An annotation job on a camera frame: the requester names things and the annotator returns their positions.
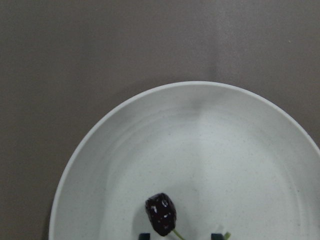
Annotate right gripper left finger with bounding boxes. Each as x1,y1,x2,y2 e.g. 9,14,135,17
139,232,151,240

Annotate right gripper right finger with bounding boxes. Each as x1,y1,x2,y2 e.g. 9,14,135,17
211,233,225,240

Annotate dark cherry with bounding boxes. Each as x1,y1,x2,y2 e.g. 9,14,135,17
144,192,185,240

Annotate white round plate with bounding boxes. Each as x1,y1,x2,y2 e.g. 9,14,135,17
48,81,320,240

